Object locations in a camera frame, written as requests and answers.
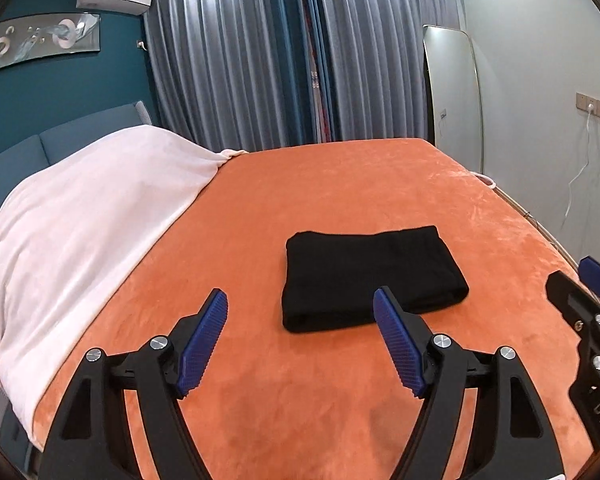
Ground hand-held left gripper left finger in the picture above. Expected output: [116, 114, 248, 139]
[37, 288, 228, 480]

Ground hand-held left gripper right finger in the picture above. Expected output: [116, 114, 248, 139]
[373, 286, 566, 480]

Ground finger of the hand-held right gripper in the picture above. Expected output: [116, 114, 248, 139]
[578, 256, 600, 293]
[546, 271, 600, 356]

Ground black pants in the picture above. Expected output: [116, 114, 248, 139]
[281, 225, 470, 333]

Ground white blanket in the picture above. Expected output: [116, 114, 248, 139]
[0, 125, 251, 441]

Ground orange blanket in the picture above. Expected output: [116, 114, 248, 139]
[32, 137, 588, 480]

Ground grey bed base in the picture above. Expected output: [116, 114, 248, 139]
[0, 360, 46, 466]

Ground standing mirror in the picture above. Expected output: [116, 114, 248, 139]
[422, 24, 485, 173]

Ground blue bed headboard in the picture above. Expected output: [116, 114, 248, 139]
[0, 101, 156, 231]

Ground grey curtain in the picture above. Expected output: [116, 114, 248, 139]
[325, 0, 468, 143]
[142, 0, 313, 153]

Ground blue curtain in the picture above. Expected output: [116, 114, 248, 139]
[295, 0, 341, 143]

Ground white cable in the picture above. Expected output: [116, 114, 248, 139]
[562, 105, 595, 228]

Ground abstract wall picture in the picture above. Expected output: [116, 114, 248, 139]
[0, 10, 102, 77]

